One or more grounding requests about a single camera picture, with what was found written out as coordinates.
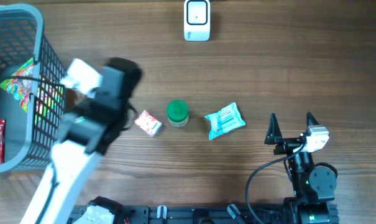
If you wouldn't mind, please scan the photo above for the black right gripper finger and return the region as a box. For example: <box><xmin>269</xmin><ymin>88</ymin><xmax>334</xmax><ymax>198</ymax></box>
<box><xmin>306</xmin><ymin>112</ymin><xmax>319</xmax><ymax>126</ymax></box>
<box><xmin>264</xmin><ymin>113</ymin><xmax>283</xmax><ymax>145</ymax></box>

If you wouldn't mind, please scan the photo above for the teal wet wipes pack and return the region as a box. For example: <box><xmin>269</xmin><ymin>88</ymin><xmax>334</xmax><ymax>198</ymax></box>
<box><xmin>205</xmin><ymin>102</ymin><xmax>246</xmax><ymax>140</ymax></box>

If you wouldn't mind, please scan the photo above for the small red candy packet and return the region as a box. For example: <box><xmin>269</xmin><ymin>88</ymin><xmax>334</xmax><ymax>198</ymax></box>
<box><xmin>134</xmin><ymin>110</ymin><xmax>162</xmax><ymax>137</ymax></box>

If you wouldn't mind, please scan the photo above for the green lid jar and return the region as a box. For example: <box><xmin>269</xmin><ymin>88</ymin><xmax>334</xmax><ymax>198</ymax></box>
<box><xmin>167</xmin><ymin>100</ymin><xmax>189</xmax><ymax>128</ymax></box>

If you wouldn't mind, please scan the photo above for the colourful Haribo candy bag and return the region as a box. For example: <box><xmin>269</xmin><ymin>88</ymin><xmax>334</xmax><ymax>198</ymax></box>
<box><xmin>0</xmin><ymin>58</ymin><xmax>34</xmax><ymax>112</ymax></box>

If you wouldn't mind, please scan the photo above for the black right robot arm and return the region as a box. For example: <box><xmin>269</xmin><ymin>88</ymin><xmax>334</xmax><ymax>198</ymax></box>
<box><xmin>264</xmin><ymin>112</ymin><xmax>339</xmax><ymax>223</ymax></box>

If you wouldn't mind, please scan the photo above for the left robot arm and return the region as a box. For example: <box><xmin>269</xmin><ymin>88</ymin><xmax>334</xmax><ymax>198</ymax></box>
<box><xmin>21</xmin><ymin>57</ymin><xmax>142</xmax><ymax>223</ymax></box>

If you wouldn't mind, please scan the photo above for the white barcode scanner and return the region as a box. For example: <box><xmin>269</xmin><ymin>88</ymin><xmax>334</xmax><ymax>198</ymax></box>
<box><xmin>183</xmin><ymin>0</ymin><xmax>211</xmax><ymax>42</ymax></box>

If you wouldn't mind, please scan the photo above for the grey plastic basket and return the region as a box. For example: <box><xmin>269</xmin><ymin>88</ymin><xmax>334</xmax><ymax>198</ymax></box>
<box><xmin>0</xmin><ymin>4</ymin><xmax>66</xmax><ymax>172</ymax></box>

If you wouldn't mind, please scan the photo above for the black camera cable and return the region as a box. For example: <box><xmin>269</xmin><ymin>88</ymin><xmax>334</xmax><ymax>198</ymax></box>
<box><xmin>245</xmin><ymin>133</ymin><xmax>308</xmax><ymax>224</ymax></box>

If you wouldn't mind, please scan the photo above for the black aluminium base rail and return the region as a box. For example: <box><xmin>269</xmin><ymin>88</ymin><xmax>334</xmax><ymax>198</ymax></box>
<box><xmin>69</xmin><ymin>196</ymin><xmax>339</xmax><ymax>224</ymax></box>

